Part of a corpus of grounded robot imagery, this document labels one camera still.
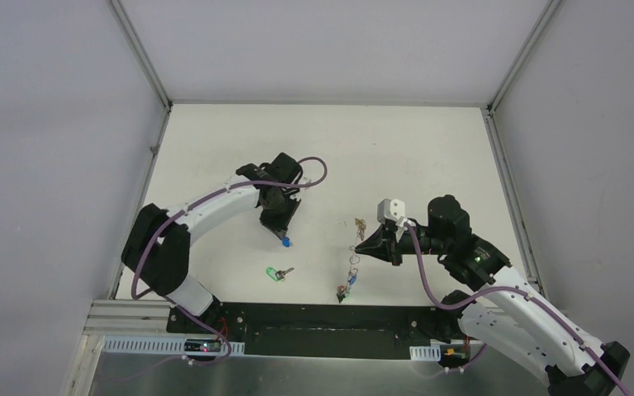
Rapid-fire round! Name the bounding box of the white slotted cable duct left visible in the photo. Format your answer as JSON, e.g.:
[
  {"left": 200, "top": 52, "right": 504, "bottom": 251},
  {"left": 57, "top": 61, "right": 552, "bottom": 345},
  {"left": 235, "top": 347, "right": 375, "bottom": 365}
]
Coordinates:
[{"left": 102, "top": 336, "right": 245, "bottom": 357}]

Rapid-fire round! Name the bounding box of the white slotted cable duct right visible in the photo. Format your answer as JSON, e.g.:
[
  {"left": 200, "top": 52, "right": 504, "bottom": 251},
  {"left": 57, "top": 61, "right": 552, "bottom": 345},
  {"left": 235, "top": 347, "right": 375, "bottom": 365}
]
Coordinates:
[{"left": 409, "top": 345, "right": 442, "bottom": 362}]

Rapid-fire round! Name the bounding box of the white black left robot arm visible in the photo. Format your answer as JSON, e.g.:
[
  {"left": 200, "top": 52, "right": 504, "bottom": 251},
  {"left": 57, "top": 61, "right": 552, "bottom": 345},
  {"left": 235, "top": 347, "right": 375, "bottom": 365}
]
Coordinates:
[{"left": 121, "top": 153, "right": 303, "bottom": 334}]

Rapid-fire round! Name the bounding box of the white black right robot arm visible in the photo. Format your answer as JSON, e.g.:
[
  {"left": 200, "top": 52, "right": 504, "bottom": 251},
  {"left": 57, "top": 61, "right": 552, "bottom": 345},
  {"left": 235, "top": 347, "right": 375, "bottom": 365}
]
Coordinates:
[{"left": 355, "top": 195, "right": 631, "bottom": 395}]

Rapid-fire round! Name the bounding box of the black robot base mount plate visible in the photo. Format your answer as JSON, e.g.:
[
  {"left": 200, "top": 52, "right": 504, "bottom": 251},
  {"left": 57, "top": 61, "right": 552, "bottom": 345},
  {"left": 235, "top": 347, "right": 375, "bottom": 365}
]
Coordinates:
[{"left": 166, "top": 302, "right": 490, "bottom": 361}]

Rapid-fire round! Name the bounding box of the aluminium frame rail right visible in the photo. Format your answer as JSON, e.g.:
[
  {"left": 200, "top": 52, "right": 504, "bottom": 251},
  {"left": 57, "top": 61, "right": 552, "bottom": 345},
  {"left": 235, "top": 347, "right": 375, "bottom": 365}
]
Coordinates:
[{"left": 480, "top": 0, "right": 565, "bottom": 292}]

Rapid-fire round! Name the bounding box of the white slotted cable duct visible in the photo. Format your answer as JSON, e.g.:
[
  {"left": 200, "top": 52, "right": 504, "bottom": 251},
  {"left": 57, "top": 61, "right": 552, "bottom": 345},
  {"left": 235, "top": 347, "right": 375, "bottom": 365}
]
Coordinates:
[
  {"left": 409, "top": 345, "right": 442, "bottom": 362},
  {"left": 102, "top": 336, "right": 245, "bottom": 357}
]

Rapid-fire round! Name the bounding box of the aluminium frame rail left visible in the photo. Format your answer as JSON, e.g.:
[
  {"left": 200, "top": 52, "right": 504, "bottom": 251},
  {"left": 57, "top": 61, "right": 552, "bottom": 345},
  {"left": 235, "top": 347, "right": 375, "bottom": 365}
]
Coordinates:
[{"left": 106, "top": 0, "right": 173, "bottom": 300}]

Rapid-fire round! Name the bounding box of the aluminium frame rail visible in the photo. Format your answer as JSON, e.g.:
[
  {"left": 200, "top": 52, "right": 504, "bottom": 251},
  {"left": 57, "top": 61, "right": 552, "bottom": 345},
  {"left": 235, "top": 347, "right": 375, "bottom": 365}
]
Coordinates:
[
  {"left": 480, "top": 0, "right": 565, "bottom": 292},
  {"left": 106, "top": 0, "right": 173, "bottom": 300}
]

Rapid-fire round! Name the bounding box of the green tag key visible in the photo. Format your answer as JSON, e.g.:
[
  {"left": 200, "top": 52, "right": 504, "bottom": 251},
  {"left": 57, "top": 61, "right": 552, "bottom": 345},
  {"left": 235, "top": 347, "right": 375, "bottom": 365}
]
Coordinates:
[{"left": 266, "top": 267, "right": 295, "bottom": 282}]

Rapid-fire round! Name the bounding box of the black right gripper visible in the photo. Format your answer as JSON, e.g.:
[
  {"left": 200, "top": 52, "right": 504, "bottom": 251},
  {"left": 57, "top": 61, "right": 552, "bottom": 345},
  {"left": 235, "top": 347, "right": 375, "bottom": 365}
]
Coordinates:
[{"left": 355, "top": 222, "right": 450, "bottom": 266}]

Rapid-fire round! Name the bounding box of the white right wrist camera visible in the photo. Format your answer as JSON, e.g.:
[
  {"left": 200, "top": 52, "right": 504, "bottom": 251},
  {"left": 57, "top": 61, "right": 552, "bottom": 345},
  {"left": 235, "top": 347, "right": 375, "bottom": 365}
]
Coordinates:
[{"left": 376, "top": 199, "right": 407, "bottom": 226}]

